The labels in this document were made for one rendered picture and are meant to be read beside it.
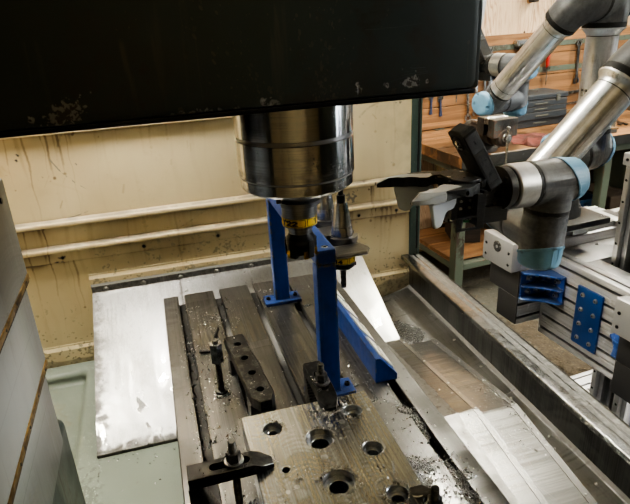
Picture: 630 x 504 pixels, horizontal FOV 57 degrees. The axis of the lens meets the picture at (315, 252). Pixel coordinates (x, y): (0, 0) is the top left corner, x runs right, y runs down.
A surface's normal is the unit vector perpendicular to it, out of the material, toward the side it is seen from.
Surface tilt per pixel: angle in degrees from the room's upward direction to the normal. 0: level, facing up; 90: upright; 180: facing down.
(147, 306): 24
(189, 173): 90
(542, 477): 8
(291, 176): 90
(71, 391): 0
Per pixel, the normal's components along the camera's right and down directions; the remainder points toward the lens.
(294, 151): 0.07, 0.39
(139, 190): 0.28, 0.36
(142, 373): 0.06, -0.69
